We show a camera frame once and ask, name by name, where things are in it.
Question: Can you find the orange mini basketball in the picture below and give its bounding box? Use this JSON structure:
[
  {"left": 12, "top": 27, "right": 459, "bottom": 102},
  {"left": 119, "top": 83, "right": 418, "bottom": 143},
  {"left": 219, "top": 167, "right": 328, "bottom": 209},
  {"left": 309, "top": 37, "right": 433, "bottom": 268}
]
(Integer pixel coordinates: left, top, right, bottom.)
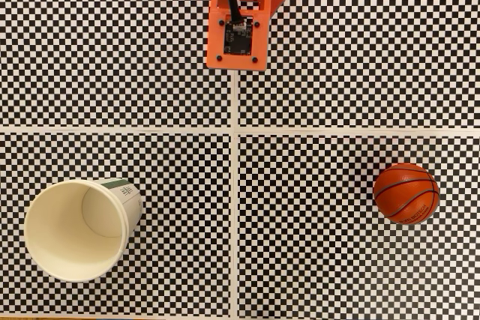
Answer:
[{"left": 373, "top": 162, "right": 441, "bottom": 226}]

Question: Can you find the white paper cup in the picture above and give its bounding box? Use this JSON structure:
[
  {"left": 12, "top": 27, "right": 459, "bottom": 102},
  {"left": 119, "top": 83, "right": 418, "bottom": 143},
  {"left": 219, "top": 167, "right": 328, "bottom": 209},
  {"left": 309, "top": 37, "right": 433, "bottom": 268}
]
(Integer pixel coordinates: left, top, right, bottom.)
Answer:
[{"left": 23, "top": 177, "right": 144, "bottom": 283}]

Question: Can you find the orange camera mount with board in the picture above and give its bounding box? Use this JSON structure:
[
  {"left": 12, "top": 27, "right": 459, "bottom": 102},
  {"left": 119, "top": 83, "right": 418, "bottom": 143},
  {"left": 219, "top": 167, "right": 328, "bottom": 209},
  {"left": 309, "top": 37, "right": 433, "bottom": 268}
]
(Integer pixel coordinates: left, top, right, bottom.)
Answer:
[{"left": 205, "top": 0, "right": 272, "bottom": 72}]

